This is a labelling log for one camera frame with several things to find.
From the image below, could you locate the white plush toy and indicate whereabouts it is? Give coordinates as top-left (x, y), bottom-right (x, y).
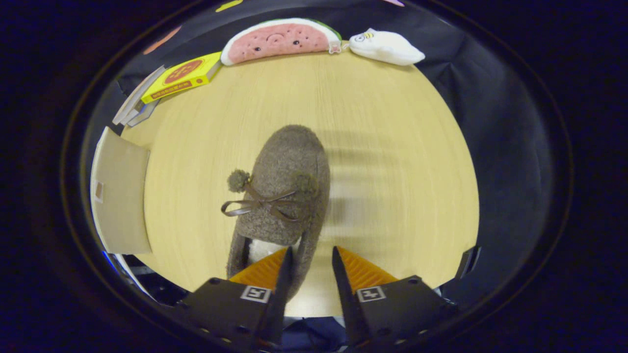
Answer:
top-left (348, 28), bottom-right (426, 66)

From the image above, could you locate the beige book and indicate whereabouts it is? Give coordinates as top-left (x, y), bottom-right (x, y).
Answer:
top-left (112, 66), bottom-right (166, 126)

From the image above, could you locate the blue book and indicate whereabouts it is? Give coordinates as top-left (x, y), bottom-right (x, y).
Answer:
top-left (130, 101), bottom-right (160, 127)

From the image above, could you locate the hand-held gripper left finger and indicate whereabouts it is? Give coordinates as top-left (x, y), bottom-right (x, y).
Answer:
top-left (176, 246), bottom-right (294, 351)

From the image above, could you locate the brown fuzzy shoe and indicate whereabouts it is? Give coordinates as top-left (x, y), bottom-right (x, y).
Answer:
top-left (221, 125), bottom-right (331, 301)

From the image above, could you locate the yellow book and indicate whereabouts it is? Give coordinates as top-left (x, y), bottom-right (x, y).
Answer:
top-left (141, 51), bottom-right (222, 104)

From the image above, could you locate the watermelon slice plush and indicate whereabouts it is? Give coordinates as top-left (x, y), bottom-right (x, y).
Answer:
top-left (220, 18), bottom-right (342, 66)

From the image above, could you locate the beige fabric storage box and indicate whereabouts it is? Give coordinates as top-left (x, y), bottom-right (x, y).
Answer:
top-left (91, 126), bottom-right (152, 254)

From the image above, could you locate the black backdrop cloth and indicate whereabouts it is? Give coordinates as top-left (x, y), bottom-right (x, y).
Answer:
top-left (115, 0), bottom-right (555, 304)

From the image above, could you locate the black bracket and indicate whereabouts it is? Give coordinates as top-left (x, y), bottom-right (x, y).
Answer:
top-left (456, 246), bottom-right (481, 280)

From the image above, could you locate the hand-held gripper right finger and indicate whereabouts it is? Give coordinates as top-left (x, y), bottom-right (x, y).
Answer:
top-left (332, 246), bottom-right (457, 350)

